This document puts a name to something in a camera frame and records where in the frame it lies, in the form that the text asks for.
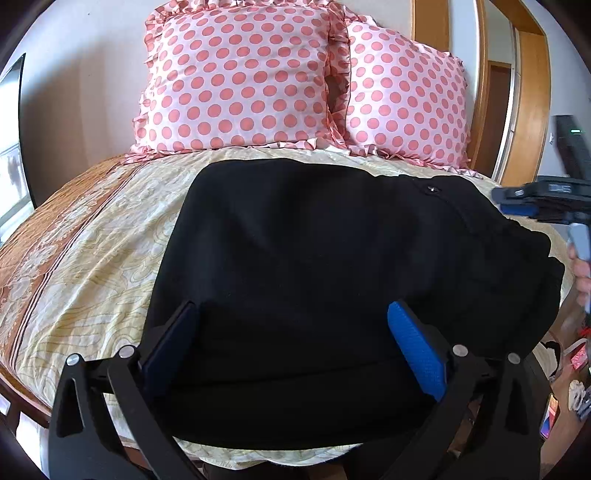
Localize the right pink polka dot pillow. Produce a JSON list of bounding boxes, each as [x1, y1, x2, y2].
[[331, 14, 469, 170]]

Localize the person's right hand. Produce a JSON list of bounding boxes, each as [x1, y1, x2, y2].
[[568, 244, 591, 307]]

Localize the pink polka dot pillow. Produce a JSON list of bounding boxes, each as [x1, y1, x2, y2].
[[126, 1, 345, 163], [331, 14, 469, 170]]

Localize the left pink polka dot pillow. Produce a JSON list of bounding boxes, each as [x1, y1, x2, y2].
[[126, 1, 345, 163]]

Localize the wooden door frame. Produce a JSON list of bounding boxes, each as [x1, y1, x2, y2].
[[469, 1, 551, 186]]

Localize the black pants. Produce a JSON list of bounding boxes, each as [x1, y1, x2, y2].
[[144, 159, 565, 450]]

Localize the dark framed window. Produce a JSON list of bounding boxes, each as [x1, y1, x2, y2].
[[0, 54, 36, 245]]

